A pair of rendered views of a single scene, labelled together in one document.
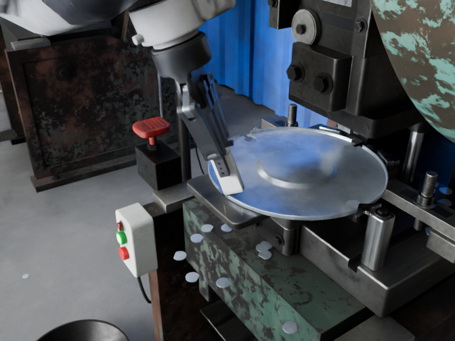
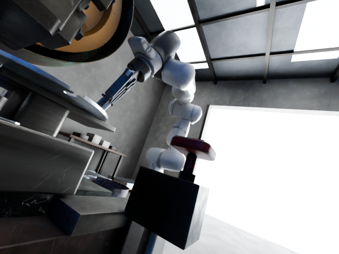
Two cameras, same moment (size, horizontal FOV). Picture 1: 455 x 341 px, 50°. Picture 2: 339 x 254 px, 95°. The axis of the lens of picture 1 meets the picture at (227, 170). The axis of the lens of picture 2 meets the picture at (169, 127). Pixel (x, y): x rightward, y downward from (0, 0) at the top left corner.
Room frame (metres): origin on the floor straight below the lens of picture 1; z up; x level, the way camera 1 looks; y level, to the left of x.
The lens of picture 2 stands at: (1.10, 0.02, 0.70)
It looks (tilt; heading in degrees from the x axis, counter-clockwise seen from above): 17 degrees up; 156
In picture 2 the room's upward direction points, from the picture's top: 18 degrees clockwise
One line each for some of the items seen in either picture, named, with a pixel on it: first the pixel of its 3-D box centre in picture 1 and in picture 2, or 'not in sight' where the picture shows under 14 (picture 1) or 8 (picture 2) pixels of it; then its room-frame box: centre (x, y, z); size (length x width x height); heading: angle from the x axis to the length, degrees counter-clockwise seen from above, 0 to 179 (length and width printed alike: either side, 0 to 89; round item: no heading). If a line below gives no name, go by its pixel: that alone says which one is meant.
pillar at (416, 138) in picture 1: (414, 144); not in sight; (0.73, -0.32, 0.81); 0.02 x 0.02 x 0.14
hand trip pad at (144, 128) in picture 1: (153, 140); (188, 168); (0.90, 0.16, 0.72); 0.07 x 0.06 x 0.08; 124
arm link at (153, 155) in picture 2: not in sight; (156, 169); (0.25, 0.39, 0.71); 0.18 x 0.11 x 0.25; 31
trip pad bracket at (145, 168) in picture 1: (160, 186); (156, 241); (0.89, 0.15, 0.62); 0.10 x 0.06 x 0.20; 34
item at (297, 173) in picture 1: (296, 166); (40, 91); (0.69, -0.11, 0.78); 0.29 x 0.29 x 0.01
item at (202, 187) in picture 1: (271, 209); (47, 128); (0.66, -0.07, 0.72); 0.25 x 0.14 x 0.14; 124
